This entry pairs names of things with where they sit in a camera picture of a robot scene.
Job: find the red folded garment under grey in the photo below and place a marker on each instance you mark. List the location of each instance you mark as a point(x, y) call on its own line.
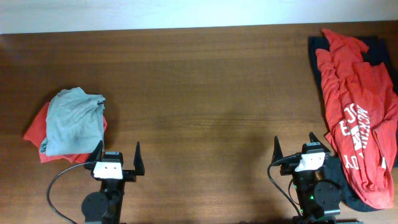
point(36, 133)

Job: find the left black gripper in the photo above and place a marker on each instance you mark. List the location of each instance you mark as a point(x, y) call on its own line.
point(130, 175)

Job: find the dark navy garment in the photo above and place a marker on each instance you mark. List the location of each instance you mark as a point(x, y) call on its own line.
point(376, 54)

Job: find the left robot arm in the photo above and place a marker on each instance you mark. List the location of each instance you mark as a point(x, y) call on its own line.
point(105, 205)

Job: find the red printed t-shirt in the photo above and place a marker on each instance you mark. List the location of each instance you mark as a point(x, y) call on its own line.
point(361, 113)

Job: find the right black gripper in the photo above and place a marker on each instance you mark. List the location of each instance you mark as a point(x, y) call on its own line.
point(288, 167)

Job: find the grey folded t-shirt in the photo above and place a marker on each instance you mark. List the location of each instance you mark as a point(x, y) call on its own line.
point(74, 123)

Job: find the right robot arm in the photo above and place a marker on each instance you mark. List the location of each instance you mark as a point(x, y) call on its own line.
point(318, 199)

